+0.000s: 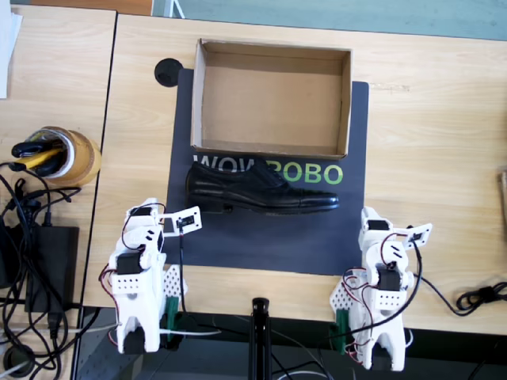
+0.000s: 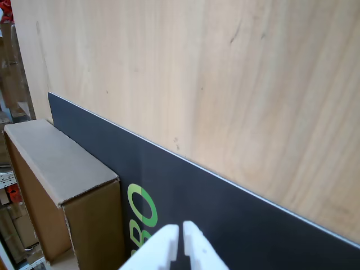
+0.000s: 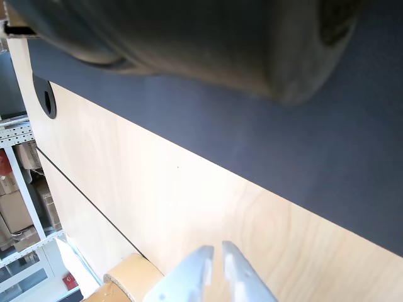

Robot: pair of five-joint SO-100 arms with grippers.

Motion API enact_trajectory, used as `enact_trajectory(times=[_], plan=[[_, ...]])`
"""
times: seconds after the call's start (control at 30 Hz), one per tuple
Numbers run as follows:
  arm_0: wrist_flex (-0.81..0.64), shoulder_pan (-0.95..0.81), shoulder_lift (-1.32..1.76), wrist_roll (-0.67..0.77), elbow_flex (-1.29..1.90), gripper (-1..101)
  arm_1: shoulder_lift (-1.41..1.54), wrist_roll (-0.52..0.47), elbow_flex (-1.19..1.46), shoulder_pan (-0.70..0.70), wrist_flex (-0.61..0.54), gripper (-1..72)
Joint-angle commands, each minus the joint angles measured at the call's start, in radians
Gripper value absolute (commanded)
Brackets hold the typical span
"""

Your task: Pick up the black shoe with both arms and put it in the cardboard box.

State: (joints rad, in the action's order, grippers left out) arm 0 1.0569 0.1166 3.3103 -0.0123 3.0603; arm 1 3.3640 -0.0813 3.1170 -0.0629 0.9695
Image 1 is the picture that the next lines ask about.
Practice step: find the black leather dress shoe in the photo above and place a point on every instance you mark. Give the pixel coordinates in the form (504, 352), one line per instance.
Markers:
(237, 194)

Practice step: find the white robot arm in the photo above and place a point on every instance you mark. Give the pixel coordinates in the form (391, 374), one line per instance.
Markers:
(390, 301)
(134, 301)

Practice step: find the open cardboard box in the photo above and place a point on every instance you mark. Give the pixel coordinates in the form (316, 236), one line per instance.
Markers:
(273, 99)

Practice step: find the brown packing tape roll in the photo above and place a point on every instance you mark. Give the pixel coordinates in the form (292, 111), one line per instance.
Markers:
(83, 158)

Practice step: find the green desk clamp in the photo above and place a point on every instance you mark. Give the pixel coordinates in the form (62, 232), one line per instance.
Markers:
(171, 312)
(342, 322)

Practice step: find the dark WOWROBO mat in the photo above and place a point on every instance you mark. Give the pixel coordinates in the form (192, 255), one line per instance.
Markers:
(277, 237)

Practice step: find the black power adapter brick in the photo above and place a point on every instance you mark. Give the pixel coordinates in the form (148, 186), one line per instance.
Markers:
(53, 265)

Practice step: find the black round desk grommet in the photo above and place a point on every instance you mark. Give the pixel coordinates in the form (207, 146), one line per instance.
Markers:
(168, 72)

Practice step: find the white paper stack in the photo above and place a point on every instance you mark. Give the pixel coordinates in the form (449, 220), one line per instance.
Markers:
(6, 51)

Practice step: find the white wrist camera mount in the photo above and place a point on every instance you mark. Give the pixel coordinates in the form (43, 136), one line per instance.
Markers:
(420, 234)
(190, 221)

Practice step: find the white perforated base plate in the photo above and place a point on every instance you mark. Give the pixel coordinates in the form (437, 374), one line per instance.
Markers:
(176, 283)
(340, 299)

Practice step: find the black camera stand pole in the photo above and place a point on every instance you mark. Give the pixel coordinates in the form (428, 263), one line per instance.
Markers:
(261, 336)

